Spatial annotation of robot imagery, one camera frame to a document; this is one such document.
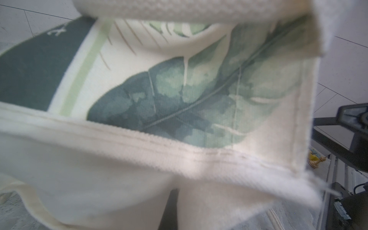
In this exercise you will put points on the floral canvas tote bag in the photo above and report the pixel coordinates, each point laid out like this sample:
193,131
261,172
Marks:
201,109

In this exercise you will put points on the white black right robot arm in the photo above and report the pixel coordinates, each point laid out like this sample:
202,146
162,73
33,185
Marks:
354,151

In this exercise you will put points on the small yellow toy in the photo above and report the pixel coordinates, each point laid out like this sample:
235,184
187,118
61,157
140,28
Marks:
315,158

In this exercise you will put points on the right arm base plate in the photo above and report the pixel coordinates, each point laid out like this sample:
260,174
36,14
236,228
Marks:
350,212

